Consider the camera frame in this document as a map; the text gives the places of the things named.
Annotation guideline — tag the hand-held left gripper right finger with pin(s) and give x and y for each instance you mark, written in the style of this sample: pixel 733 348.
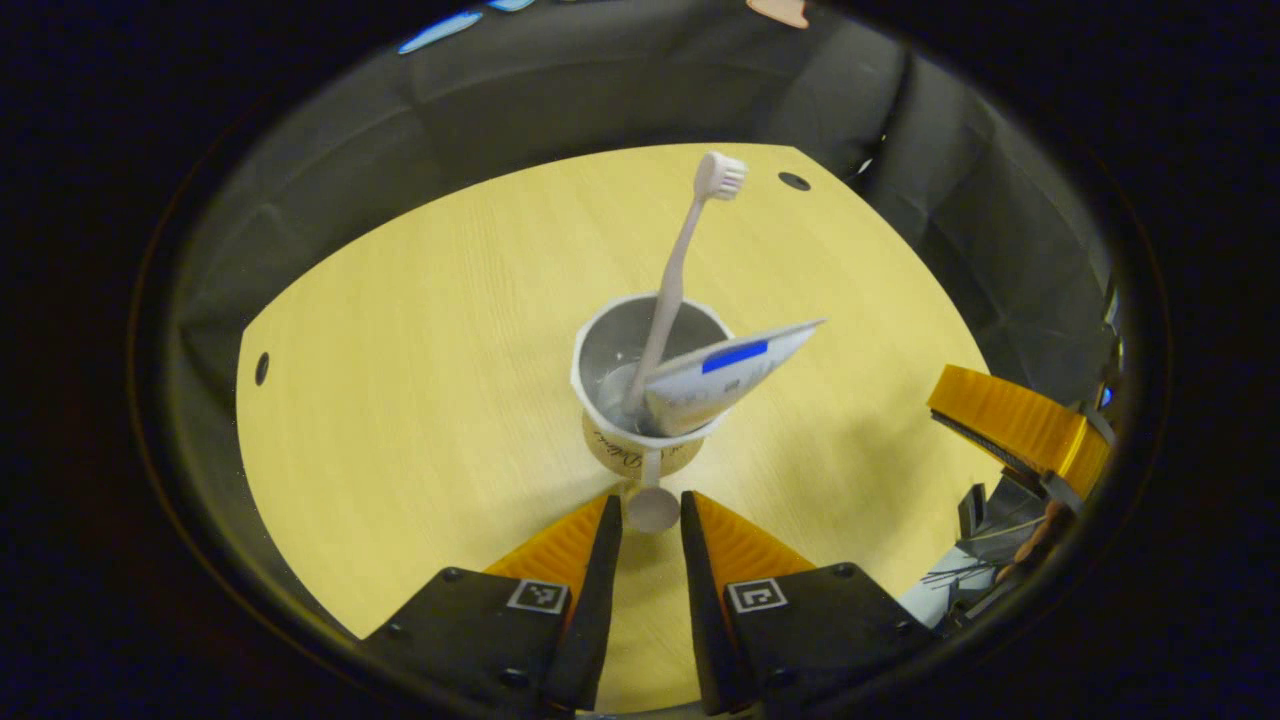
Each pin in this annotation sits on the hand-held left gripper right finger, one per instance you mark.
pixel 705 620

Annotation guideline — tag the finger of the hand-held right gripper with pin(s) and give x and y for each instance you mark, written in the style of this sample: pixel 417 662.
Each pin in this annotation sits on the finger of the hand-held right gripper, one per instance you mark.
pixel 1010 420

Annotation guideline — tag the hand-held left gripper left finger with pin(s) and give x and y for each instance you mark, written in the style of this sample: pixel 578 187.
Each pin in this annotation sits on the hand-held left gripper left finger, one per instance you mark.
pixel 595 620

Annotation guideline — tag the white toothpaste tube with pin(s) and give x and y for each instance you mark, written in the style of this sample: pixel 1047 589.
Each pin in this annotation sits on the white toothpaste tube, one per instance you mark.
pixel 720 375

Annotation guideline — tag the pale pink toothbrush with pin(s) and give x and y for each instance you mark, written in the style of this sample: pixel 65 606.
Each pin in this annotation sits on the pale pink toothbrush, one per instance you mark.
pixel 680 260

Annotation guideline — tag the light wooden desktop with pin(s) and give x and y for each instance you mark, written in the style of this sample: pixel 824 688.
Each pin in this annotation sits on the light wooden desktop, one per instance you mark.
pixel 420 400

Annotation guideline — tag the small black desk cap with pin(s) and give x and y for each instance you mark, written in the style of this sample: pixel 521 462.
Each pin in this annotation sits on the small black desk cap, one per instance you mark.
pixel 262 368
pixel 794 181

